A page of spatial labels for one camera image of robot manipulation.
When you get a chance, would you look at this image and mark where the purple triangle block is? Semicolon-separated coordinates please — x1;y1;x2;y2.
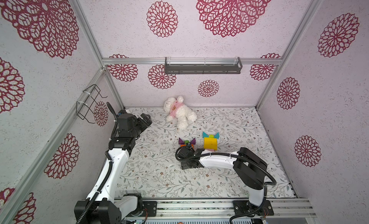
190;138;196;145
178;138;185;145

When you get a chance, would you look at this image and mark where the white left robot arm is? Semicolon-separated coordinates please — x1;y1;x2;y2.
74;109;152;224

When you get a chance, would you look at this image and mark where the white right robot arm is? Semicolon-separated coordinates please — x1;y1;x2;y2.
175;147;277;223

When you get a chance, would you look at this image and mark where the white teddy bear pink shirt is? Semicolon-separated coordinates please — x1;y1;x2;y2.
163;96;198;130

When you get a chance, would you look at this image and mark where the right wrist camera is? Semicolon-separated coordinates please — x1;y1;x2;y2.
175;145;195;161

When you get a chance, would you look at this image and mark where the black wire wall rack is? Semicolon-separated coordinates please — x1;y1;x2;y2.
75;84;106;124

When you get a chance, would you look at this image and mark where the grey wall shelf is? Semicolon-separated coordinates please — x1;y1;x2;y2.
164;58;243;75

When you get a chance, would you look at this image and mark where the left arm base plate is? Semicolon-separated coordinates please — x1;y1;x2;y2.
115;201;158;218

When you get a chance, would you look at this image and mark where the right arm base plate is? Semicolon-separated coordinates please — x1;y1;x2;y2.
233;200;274;216

